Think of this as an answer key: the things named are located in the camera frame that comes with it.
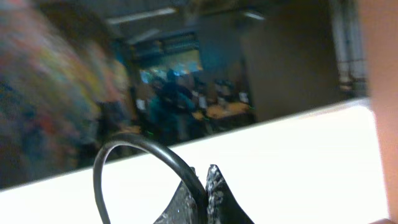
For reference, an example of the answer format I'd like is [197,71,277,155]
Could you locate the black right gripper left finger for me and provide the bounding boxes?
[154,180,199,224]

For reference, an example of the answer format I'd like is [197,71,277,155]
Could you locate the thick black USB cable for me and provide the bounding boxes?
[92,133,208,224]

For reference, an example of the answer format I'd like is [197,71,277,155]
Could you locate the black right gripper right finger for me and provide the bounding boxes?
[205,164,254,224]

